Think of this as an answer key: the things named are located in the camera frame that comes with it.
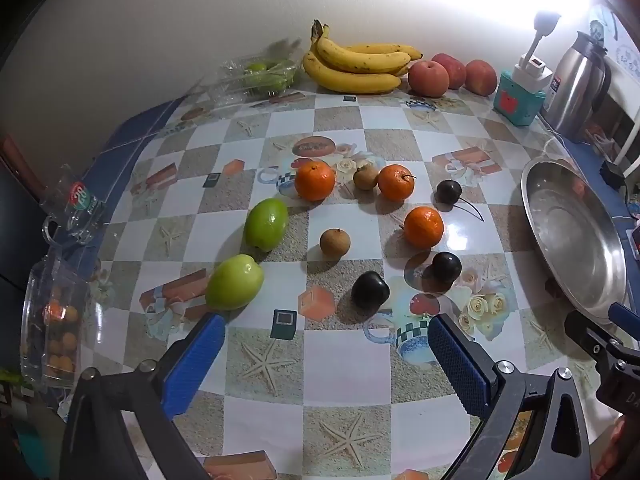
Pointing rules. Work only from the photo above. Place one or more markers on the checked printed tablecloth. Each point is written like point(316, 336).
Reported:
point(330, 355)

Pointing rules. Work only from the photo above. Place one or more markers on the stainless steel bowl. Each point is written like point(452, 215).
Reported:
point(570, 240)

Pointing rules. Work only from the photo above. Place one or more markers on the brown kiwi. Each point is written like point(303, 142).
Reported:
point(365, 177)

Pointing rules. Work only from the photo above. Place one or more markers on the clear plastic clamshell box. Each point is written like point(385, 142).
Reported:
point(280, 77)

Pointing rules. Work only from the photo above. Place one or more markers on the person's right hand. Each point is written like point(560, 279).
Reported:
point(612, 442)

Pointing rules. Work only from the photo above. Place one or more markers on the dark plum with long stem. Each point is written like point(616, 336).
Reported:
point(449, 191)

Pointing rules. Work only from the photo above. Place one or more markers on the orange mandarin with stem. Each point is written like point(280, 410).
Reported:
point(396, 183)

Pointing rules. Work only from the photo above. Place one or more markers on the small green fruit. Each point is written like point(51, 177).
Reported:
point(262, 85)
point(257, 66)

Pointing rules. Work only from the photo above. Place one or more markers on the yellow banana bunch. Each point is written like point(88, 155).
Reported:
point(350, 80)

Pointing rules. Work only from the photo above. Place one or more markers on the printed wall sheet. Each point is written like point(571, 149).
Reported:
point(625, 55)

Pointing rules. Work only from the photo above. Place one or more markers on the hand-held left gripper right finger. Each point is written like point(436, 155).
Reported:
point(457, 365)

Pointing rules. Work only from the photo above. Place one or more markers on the teal plastic box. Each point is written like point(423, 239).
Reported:
point(515, 105)

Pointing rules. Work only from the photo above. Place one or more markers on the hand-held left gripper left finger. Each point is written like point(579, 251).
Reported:
point(195, 360)

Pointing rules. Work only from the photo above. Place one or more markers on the pile of small kumquats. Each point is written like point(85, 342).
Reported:
point(62, 342)

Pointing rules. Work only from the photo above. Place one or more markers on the glass mug with round label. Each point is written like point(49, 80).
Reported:
point(75, 200)

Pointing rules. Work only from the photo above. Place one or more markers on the large red apple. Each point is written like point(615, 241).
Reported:
point(429, 79)

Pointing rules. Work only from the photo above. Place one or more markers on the green mango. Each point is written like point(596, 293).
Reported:
point(266, 223)

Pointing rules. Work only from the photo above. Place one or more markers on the stainless steel thermos jug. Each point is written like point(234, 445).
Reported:
point(570, 90)

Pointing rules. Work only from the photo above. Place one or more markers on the dark red apple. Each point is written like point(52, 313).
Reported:
point(454, 67)

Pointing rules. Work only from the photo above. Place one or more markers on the clear plastic fruit box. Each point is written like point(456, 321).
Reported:
point(87, 280)

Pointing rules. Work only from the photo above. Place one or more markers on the black power adapter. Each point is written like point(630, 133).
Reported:
point(612, 172)

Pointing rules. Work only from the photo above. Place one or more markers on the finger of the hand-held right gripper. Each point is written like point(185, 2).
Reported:
point(624, 315)
point(590, 340)

